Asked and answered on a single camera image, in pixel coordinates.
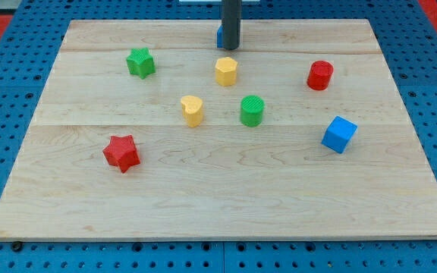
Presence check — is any green cylinder block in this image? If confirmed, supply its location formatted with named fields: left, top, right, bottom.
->
left=240, top=95, right=265, bottom=127

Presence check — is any blue cube block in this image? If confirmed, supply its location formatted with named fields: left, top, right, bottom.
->
left=321, top=116, right=357, bottom=154

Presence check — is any red star block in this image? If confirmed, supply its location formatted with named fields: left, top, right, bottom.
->
left=102, top=135, right=140, bottom=173

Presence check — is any red cylinder block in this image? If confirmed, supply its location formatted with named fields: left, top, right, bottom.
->
left=307, top=60, right=334, bottom=91

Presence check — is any yellow hexagon block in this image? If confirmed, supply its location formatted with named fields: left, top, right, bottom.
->
left=215, top=57, right=238, bottom=86

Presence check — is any green star block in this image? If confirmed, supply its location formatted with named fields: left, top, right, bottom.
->
left=126, top=47, right=156, bottom=79

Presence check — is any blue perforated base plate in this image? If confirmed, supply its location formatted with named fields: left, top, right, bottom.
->
left=0, top=0, right=437, bottom=272

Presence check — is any blue triangle block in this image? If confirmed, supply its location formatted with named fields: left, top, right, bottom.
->
left=216, top=26, right=223, bottom=49

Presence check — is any yellow heart block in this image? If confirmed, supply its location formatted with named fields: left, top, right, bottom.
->
left=181, top=96, right=204, bottom=127

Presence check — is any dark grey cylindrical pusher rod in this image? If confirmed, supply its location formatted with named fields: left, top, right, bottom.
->
left=222, top=0, right=242, bottom=50

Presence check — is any light wooden board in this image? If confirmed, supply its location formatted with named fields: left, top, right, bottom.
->
left=0, top=19, right=437, bottom=242

